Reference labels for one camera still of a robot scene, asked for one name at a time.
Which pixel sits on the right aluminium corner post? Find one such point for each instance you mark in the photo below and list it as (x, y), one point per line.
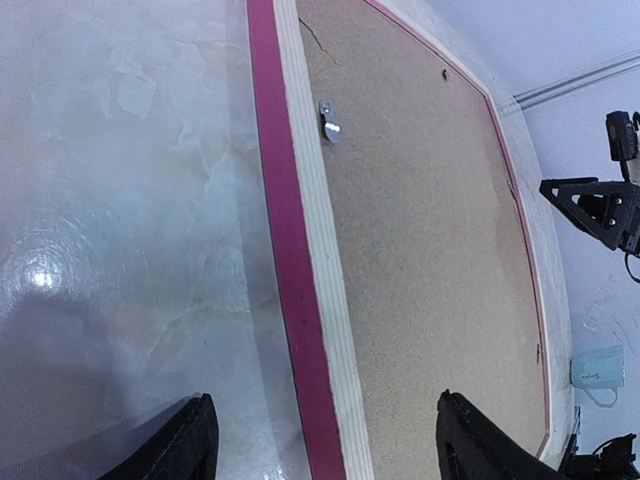
(578, 81)

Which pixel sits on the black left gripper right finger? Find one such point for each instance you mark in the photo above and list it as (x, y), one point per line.
(471, 446)

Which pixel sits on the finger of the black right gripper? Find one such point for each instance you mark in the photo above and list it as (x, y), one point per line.
(606, 210)

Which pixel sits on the brown cardboard backing board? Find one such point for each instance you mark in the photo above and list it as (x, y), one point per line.
(435, 264)

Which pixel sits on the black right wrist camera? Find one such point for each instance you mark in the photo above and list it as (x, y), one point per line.
(623, 137)

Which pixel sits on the pink wooden picture frame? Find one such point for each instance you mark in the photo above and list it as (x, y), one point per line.
(293, 128)

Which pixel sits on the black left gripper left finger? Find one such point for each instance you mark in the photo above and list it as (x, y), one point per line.
(185, 447)

